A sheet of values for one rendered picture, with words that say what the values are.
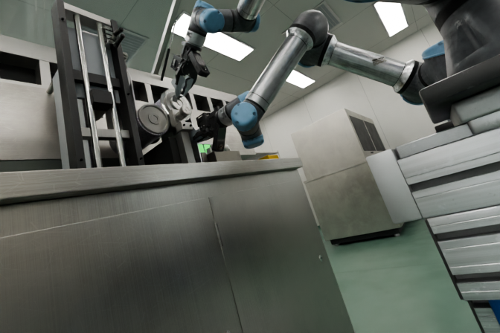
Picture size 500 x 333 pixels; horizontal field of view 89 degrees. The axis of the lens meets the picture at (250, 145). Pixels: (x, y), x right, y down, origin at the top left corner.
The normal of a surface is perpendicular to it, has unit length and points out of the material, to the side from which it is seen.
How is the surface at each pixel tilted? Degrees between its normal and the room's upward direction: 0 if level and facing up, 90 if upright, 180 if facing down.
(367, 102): 90
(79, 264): 90
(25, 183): 90
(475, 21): 72
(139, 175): 90
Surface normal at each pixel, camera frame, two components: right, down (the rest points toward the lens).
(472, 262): -0.62, -0.02
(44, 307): 0.73, -0.37
